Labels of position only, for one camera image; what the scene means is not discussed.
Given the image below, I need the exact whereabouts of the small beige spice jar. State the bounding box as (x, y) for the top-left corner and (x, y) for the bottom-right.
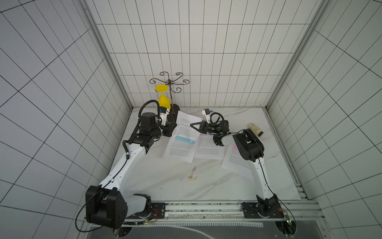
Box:
(249, 123), (264, 137)

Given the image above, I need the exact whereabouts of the purple highlighted paper document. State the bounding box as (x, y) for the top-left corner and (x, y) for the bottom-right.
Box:
(194, 134), (224, 160)

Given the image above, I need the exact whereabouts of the yellow plastic wine glass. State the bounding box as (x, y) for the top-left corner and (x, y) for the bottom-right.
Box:
(155, 84), (171, 110)

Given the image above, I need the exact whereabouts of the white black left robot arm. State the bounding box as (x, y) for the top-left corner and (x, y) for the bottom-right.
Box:
(83, 100), (175, 230)

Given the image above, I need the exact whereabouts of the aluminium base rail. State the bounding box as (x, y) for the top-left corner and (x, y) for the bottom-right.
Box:
(84, 200), (326, 223)

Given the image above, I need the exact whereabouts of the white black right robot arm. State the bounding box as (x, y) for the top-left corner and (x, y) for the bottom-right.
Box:
(190, 109), (281, 218)

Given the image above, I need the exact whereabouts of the pink highlighted paper document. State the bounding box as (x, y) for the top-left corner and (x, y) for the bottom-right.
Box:
(221, 145), (254, 181)

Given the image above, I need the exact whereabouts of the blue highlighted paper document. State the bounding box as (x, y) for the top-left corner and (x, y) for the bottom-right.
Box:
(163, 111), (202, 163)

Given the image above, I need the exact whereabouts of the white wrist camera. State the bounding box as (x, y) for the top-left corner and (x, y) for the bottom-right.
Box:
(159, 107), (170, 126)
(202, 109), (213, 123)

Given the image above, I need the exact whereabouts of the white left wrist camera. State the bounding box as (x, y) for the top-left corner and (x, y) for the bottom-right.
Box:
(159, 107), (170, 126)

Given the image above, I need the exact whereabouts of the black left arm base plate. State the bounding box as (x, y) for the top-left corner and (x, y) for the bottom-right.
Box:
(126, 203), (166, 220)

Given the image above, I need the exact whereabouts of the dark metal glass rack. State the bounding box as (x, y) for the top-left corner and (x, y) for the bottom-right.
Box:
(149, 71), (190, 121)

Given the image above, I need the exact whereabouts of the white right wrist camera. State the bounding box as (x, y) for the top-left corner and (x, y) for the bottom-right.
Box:
(202, 109), (213, 123)

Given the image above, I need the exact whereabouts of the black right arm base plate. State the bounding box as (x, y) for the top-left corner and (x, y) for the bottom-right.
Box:
(241, 202), (284, 219)

